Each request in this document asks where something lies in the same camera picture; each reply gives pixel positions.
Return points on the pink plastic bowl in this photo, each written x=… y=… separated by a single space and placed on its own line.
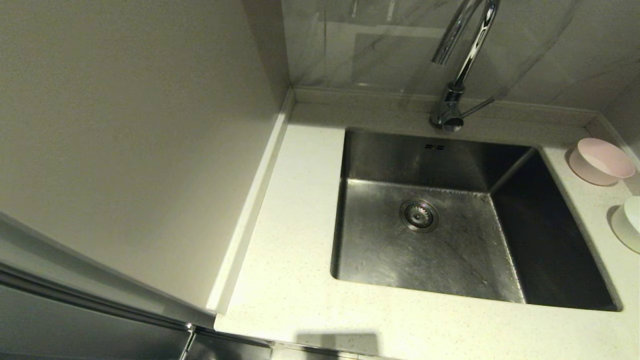
x=602 y=160

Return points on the white plastic bowl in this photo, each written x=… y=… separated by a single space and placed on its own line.
x=631 y=225

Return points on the stainless steel sink basin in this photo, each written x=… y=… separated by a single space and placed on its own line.
x=450 y=265

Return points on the round metal drain strainer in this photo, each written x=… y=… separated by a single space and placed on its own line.
x=419 y=215

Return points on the chrome gooseneck faucet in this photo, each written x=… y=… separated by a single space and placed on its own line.
x=469 y=55

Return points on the beige tall cabinet panel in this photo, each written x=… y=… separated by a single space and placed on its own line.
x=125 y=125

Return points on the grey metal appliance door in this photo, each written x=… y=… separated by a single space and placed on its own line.
x=60 y=310

